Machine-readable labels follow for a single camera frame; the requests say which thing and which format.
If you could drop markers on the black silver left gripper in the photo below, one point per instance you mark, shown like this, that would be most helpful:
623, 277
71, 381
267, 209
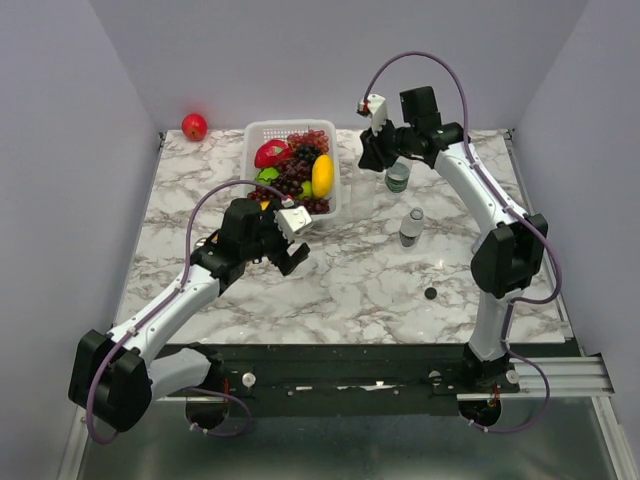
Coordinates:
287, 263

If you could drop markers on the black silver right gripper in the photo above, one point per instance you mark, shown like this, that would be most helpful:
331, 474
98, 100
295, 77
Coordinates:
373, 156

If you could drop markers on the clear bottle dark label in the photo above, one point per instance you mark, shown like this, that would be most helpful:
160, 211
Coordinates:
411, 227

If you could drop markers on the black bottle cap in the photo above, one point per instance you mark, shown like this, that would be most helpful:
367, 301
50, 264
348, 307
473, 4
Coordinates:
430, 293

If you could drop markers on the clear plastic bottle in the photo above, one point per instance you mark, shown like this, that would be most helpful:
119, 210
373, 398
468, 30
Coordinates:
362, 197

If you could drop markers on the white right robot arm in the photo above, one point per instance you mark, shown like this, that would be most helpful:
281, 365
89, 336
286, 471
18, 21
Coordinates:
424, 135

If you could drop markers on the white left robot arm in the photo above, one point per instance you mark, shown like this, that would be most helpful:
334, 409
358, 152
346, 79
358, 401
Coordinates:
117, 375

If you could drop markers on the clear bottle green label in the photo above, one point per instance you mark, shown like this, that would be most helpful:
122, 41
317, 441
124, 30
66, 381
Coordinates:
397, 176

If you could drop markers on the yellow mango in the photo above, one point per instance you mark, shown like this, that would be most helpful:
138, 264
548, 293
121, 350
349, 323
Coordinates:
322, 176

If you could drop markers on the dark grape bunch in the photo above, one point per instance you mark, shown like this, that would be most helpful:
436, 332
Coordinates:
307, 153

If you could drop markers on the red grape bunch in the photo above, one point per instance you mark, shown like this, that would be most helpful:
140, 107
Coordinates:
295, 176

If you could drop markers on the red dragon fruit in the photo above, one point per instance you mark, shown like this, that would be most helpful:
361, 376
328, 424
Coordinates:
272, 152

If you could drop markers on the white plastic fruit basket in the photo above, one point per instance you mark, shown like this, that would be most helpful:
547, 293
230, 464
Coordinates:
257, 133

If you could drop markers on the silver blue drink can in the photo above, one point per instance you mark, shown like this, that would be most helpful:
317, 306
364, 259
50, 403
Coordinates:
477, 243

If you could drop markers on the red apple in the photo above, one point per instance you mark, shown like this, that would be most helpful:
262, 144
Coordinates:
194, 127

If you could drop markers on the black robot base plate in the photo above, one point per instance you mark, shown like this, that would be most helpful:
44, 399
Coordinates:
355, 380

